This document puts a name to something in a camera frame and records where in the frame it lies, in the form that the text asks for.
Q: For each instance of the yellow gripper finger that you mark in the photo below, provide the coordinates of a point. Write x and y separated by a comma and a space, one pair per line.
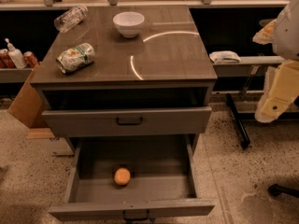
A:
280, 89
266, 34

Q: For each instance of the orange fruit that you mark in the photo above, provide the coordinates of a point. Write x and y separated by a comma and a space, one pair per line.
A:
122, 176

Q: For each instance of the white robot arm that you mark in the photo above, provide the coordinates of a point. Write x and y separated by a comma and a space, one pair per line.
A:
286, 33

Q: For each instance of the grey drawer cabinet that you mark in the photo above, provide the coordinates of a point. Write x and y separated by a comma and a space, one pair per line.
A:
165, 66

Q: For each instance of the open grey middle drawer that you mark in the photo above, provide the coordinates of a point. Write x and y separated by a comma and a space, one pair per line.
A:
162, 184

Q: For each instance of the folded white cloth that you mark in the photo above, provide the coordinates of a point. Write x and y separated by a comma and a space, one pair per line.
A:
225, 56

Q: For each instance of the black chair base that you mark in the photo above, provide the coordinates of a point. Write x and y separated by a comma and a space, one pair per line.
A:
276, 190

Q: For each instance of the white ceramic bowl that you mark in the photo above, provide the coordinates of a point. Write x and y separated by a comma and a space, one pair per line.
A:
129, 24

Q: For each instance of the green drink can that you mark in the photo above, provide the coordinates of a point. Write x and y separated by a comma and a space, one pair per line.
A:
71, 60

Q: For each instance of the clear plastic bottle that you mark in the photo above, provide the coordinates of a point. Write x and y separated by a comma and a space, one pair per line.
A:
70, 18

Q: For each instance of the red soda can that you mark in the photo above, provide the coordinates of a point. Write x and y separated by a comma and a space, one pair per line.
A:
5, 60
30, 58

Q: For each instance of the brown cardboard box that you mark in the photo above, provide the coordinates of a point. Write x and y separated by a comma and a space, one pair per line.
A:
28, 107

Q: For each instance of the white pump bottle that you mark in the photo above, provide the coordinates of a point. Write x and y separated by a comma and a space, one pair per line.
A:
15, 55

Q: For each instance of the red soda can left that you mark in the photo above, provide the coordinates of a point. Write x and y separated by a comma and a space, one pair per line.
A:
5, 60

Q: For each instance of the black table frame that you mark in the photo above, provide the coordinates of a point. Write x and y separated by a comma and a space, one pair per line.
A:
291, 112

